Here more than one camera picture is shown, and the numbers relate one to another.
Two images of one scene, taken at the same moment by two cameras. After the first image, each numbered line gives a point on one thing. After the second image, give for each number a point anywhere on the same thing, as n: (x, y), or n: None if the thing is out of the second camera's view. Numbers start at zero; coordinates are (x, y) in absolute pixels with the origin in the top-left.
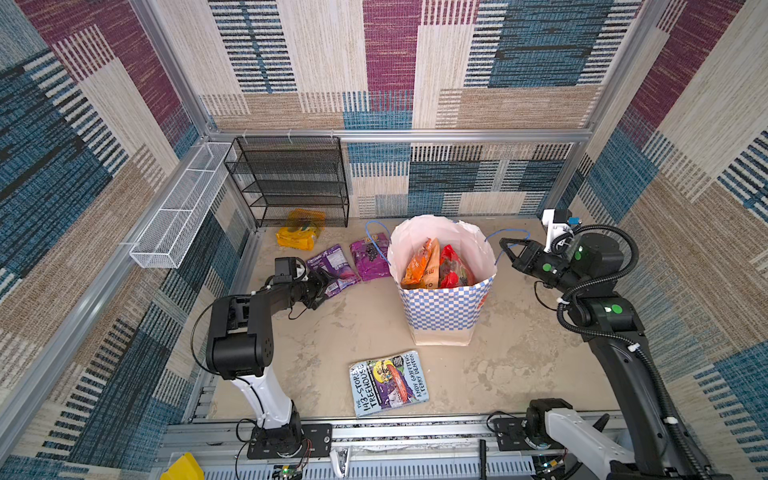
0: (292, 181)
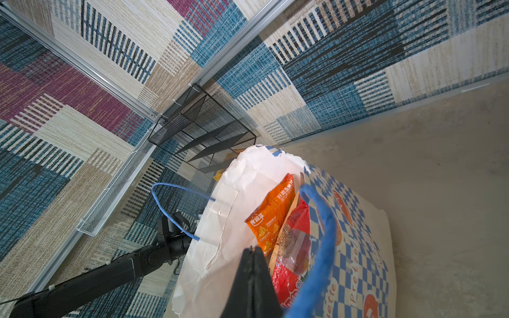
0: (200, 131)
